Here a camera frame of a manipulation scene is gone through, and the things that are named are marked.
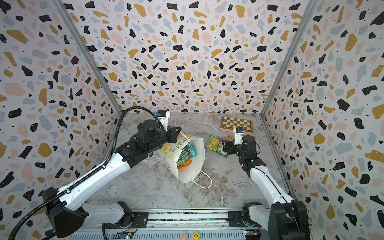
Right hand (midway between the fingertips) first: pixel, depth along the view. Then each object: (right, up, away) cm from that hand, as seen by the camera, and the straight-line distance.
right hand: (226, 138), depth 84 cm
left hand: (-23, +7, -15) cm, 29 cm away
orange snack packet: (-22, -15, +4) cm, 27 cm away
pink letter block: (-22, -44, -15) cm, 52 cm away
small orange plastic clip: (+6, -1, +25) cm, 25 cm away
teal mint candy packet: (-20, -7, +4) cm, 21 cm away
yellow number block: (-17, -44, -15) cm, 49 cm away
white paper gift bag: (-31, -9, -6) cm, 33 cm away
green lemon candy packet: (-4, -5, +16) cm, 18 cm away
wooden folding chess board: (+6, +8, +29) cm, 31 cm away
